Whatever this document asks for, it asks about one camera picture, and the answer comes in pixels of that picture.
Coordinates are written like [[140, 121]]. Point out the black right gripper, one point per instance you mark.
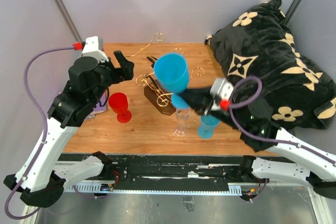
[[199, 98]]

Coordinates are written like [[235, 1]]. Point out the blue plastic wine glass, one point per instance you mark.
[[207, 126], [172, 72]]

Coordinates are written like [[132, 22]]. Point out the black floral plush pillow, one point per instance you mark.
[[258, 43]]

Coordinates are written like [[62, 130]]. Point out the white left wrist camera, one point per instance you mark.
[[92, 47]]

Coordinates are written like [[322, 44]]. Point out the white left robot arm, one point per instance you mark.
[[39, 183]]

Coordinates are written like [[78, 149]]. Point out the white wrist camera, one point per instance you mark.
[[92, 47], [222, 88]]

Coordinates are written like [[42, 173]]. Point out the red plastic wine glass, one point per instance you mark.
[[118, 102]]

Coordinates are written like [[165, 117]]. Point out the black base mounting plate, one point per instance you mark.
[[188, 162]]

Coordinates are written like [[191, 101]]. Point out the blue plastic wine glass back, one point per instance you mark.
[[172, 72]]

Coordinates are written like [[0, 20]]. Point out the blue plastic wine glass front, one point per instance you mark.
[[207, 126]]

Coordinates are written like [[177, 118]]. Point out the gold wire wine glass rack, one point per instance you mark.
[[153, 91]]

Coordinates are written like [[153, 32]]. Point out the purple folded cloth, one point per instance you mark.
[[100, 107]]

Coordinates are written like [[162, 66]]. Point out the aluminium frame rail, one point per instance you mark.
[[142, 180]]

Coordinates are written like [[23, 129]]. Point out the clear wine glass back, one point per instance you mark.
[[182, 117]]

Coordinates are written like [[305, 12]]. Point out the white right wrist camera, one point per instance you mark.
[[222, 88]]

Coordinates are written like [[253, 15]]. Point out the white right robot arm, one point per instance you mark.
[[308, 165]]

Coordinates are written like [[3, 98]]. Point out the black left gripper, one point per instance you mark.
[[126, 67]]

